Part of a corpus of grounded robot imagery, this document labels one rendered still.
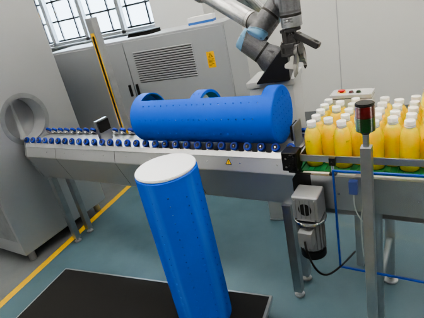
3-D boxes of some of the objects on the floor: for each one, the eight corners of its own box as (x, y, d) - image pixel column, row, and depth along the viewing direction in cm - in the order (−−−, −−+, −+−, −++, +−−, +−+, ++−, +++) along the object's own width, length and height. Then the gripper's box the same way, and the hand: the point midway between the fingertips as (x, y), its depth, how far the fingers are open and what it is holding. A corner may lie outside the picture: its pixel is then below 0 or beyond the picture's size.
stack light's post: (370, 356, 176) (361, 143, 133) (380, 359, 174) (373, 144, 131) (369, 363, 173) (358, 148, 130) (378, 366, 171) (371, 148, 128)
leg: (78, 238, 327) (52, 175, 302) (83, 239, 324) (57, 175, 299) (73, 242, 322) (46, 178, 298) (77, 243, 319) (50, 178, 294)
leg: (303, 274, 234) (292, 187, 209) (313, 276, 231) (302, 187, 206) (301, 280, 229) (289, 192, 204) (310, 282, 226) (299, 193, 201)
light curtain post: (154, 220, 328) (90, 17, 261) (159, 221, 325) (96, 16, 258) (149, 224, 324) (84, 19, 257) (154, 225, 321) (89, 17, 253)
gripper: (288, 24, 170) (293, 68, 178) (272, 33, 156) (279, 80, 163) (306, 22, 166) (312, 66, 174) (292, 30, 151) (298, 78, 159)
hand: (301, 72), depth 167 cm, fingers open, 14 cm apart
